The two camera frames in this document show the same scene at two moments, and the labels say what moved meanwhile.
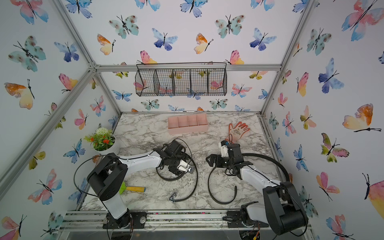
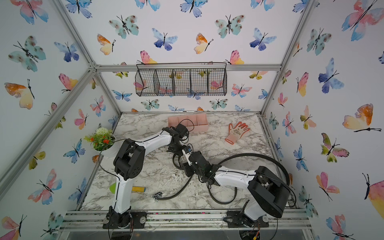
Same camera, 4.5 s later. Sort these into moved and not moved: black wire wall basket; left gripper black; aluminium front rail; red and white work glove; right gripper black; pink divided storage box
Moved: right gripper black; left gripper black
Not moved: black wire wall basket; aluminium front rail; pink divided storage box; red and white work glove
